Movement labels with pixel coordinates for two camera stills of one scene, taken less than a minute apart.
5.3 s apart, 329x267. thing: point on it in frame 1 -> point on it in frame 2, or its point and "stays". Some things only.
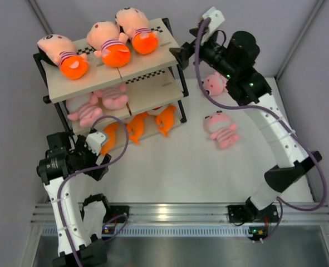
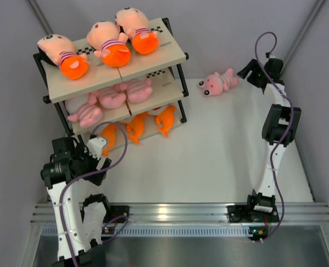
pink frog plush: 220,125 -> 138,90
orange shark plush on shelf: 107,147 stays
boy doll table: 60,51 stays
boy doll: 107,36 stays
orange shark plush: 135,127 stays
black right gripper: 183,54 -> 252,66
